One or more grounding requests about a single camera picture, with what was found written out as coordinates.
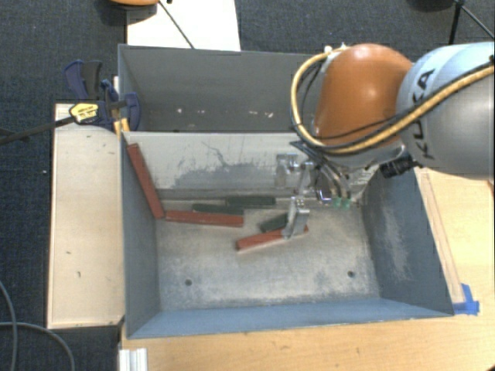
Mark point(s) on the black cylinder on white bracket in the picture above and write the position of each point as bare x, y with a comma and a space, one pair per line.
396, 166

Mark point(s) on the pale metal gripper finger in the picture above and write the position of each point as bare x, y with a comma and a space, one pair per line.
302, 219
291, 222

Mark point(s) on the grey metal bin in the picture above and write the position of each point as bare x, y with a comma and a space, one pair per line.
270, 276

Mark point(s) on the pale wood flat board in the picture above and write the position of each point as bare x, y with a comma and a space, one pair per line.
87, 226

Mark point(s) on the red-brown flat block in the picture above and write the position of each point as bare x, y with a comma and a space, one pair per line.
146, 182
205, 218
261, 240

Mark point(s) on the dark green flat block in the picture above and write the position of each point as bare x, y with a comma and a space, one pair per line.
217, 209
251, 201
274, 223

